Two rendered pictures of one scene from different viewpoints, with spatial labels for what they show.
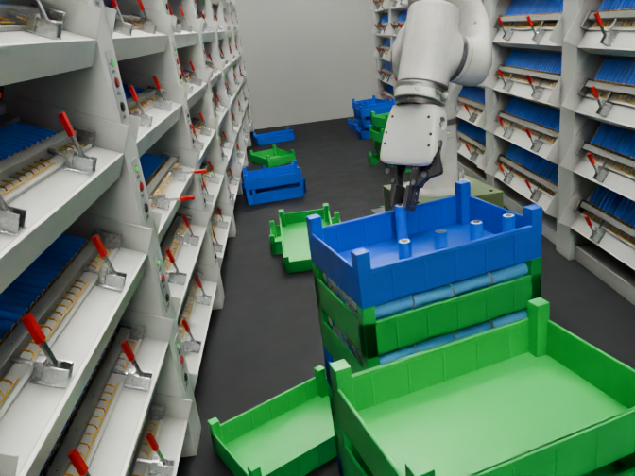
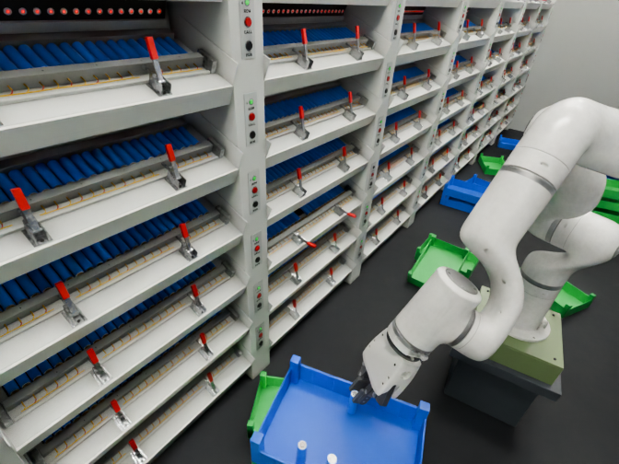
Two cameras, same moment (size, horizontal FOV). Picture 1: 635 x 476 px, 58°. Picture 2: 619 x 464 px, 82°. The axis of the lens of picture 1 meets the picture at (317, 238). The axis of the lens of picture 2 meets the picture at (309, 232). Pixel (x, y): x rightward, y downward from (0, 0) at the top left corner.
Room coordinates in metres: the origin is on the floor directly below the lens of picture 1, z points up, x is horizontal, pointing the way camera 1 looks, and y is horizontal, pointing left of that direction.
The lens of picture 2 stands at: (0.49, -0.31, 1.23)
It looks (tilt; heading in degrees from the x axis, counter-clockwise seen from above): 34 degrees down; 37
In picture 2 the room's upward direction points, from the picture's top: 3 degrees clockwise
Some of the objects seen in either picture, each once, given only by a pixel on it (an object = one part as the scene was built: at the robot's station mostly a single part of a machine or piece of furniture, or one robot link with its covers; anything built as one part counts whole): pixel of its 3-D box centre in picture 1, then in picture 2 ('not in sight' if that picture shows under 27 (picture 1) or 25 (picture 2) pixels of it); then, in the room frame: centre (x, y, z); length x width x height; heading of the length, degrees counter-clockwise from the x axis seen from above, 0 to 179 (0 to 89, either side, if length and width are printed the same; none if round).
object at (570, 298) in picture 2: not in sight; (551, 286); (2.36, -0.46, 0.04); 0.30 x 0.20 x 0.08; 63
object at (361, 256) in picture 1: (420, 235); (343, 431); (0.83, -0.16, 0.52); 0.30 x 0.20 x 0.08; 108
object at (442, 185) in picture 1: (436, 156); (528, 298); (1.59, -0.36, 0.46); 0.19 x 0.19 x 0.18
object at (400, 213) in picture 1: (401, 222); (353, 401); (0.90, -0.14, 0.52); 0.02 x 0.02 x 0.06
